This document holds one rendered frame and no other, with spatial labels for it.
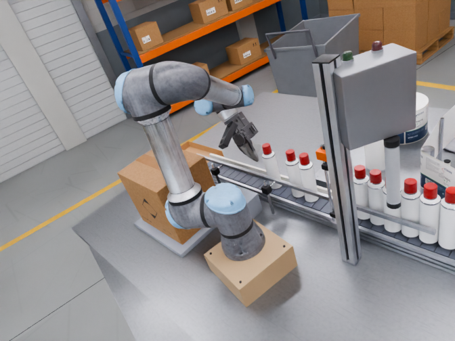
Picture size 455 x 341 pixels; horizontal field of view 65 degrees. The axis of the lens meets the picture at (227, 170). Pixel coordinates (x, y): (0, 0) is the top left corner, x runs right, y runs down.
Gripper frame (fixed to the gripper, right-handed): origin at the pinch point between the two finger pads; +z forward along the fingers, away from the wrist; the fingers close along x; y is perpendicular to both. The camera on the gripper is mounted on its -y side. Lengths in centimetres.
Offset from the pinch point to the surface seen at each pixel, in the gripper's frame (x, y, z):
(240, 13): 243, 277, -125
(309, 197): -18.8, -2.4, 21.1
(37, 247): 243, -82, -25
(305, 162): -26.9, -1.2, 7.6
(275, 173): -7.3, -0.4, 8.5
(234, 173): 19.7, -0.5, 2.0
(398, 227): -47, -2, 38
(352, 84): -72, -16, -11
